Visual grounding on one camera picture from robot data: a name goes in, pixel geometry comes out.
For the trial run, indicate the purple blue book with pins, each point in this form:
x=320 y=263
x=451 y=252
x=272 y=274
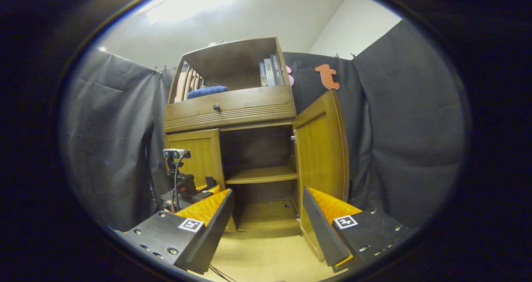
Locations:
x=262 y=76

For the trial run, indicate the wooden cabinet drawer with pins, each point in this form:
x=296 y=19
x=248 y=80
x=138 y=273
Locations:
x=249 y=101

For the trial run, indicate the light grey book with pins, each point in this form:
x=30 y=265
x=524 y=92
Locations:
x=269 y=73

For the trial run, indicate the blue folded towel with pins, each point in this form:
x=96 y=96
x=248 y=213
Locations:
x=208 y=92

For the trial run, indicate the wooden inner cabinet shelf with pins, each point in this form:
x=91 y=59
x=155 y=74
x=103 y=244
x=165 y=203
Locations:
x=262 y=174

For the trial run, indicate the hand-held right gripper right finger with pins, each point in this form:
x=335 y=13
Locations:
x=322 y=232

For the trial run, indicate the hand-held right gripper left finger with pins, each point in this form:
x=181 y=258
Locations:
x=216 y=232

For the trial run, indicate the wooden double-door shoe cabinet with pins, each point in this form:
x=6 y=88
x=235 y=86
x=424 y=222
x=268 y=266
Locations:
x=232 y=61

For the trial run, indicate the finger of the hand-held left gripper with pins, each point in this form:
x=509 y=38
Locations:
x=210 y=190

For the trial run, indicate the wooden shoe cabinet door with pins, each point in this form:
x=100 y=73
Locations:
x=320 y=149
x=199 y=149

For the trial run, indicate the black backdrop cloth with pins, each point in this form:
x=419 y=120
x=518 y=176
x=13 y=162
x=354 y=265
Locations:
x=415 y=128

